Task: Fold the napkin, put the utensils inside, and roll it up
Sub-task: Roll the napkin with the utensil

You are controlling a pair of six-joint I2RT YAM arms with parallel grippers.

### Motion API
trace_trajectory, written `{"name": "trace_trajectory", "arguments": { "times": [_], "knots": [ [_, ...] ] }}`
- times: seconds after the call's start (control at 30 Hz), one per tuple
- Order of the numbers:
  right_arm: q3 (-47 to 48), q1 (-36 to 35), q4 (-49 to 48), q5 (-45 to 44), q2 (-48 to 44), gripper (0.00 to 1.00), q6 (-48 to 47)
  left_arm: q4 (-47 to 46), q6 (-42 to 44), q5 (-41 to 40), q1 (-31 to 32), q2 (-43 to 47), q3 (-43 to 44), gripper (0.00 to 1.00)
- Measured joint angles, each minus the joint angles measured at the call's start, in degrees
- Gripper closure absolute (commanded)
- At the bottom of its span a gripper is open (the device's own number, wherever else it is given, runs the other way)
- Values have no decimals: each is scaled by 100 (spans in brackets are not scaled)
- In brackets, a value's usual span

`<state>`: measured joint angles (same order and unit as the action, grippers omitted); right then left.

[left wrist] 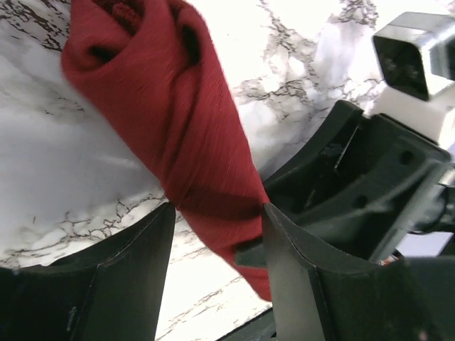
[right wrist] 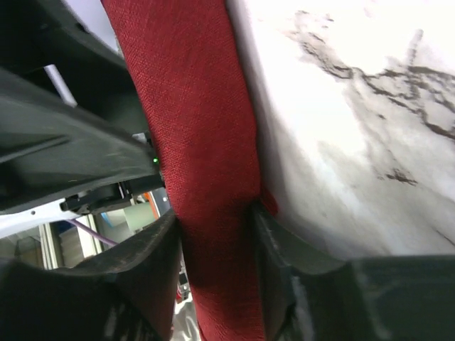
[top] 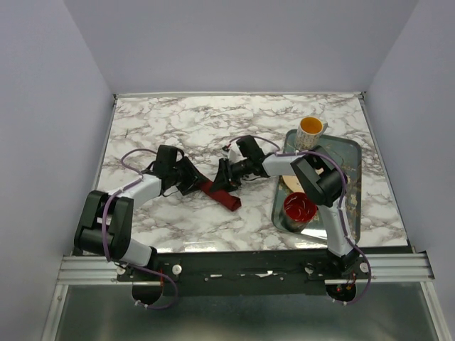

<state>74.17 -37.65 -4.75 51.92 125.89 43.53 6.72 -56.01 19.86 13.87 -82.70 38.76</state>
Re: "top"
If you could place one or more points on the beige bird pattern plate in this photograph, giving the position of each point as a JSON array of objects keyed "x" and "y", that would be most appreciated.
[{"x": 292, "y": 182}]

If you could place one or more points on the red and black cup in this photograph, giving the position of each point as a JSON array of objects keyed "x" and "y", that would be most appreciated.
[{"x": 297, "y": 212}]

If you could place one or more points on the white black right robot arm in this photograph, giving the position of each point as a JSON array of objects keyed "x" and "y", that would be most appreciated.
[{"x": 324, "y": 184}]

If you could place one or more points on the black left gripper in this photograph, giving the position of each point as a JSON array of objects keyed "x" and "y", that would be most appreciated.
[{"x": 193, "y": 176}]

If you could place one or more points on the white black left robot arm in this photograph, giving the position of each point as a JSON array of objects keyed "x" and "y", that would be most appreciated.
[{"x": 105, "y": 225}]

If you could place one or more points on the dark red cloth napkin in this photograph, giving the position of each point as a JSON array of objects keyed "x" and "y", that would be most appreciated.
[{"x": 232, "y": 203}]

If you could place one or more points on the white floral mug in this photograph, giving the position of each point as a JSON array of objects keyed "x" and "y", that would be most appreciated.
[{"x": 308, "y": 133}]

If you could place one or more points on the aluminium frame rail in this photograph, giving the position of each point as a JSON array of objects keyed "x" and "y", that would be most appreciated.
[{"x": 381, "y": 268}]

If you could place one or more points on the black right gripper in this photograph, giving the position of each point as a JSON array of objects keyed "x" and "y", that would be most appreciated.
[{"x": 226, "y": 182}]

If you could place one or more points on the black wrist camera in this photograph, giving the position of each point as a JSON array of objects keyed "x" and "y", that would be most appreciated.
[
  {"x": 248, "y": 148},
  {"x": 167, "y": 156}
]

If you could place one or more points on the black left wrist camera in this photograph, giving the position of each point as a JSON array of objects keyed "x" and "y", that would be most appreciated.
[{"x": 167, "y": 156}]

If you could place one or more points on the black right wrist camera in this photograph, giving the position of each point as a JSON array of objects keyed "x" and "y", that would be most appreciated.
[{"x": 248, "y": 148}]

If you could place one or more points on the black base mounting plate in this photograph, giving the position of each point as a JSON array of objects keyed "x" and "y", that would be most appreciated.
[{"x": 243, "y": 273}]

